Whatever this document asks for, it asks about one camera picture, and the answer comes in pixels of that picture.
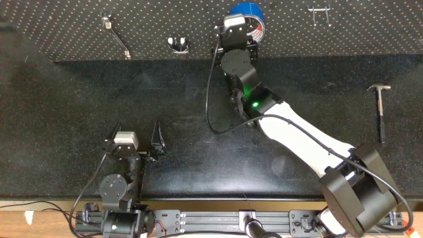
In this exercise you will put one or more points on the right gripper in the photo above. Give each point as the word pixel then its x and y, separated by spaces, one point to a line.
pixel 235 38

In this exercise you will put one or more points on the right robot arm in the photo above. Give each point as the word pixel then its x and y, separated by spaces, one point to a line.
pixel 297 135

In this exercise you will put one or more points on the roll of blue tape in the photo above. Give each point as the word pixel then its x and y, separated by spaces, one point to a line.
pixel 254 11

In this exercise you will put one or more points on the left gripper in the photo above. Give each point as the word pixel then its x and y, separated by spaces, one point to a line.
pixel 145 154

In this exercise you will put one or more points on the wrench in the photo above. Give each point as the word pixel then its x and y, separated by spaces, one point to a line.
pixel 115 36

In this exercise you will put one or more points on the black pegboard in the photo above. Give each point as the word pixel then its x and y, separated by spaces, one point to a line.
pixel 363 33

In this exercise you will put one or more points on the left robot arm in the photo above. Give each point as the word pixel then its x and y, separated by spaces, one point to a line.
pixel 114 186

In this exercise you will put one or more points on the hammer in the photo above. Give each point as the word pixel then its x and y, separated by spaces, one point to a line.
pixel 382 129

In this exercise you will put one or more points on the white tape piece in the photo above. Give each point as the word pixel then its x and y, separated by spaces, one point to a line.
pixel 29 216

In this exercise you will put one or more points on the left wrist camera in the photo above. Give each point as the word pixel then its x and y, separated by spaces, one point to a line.
pixel 126 139

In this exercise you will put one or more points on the mounting rail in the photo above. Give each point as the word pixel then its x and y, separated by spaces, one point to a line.
pixel 211 223

